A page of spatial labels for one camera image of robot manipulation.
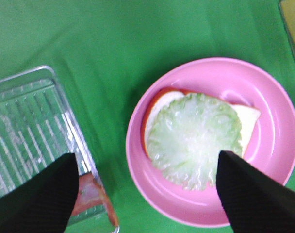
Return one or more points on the green lettuce leaf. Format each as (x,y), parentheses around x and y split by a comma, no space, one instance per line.
(184,135)

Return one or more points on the toast bread slice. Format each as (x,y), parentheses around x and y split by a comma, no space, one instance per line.
(248,115)

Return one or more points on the left clear plastic tray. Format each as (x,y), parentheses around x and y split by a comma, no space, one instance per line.
(37,126)

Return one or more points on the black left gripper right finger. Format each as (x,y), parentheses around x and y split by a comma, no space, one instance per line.
(253,202)

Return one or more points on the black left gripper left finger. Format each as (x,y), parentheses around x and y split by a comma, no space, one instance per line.
(45,202)

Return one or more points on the pink round plate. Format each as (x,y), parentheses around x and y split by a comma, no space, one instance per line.
(271,149)

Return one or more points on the bacon strip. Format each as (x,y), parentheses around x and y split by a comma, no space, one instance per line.
(92,201)

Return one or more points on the green tablecloth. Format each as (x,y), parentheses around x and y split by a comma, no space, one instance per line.
(107,53)

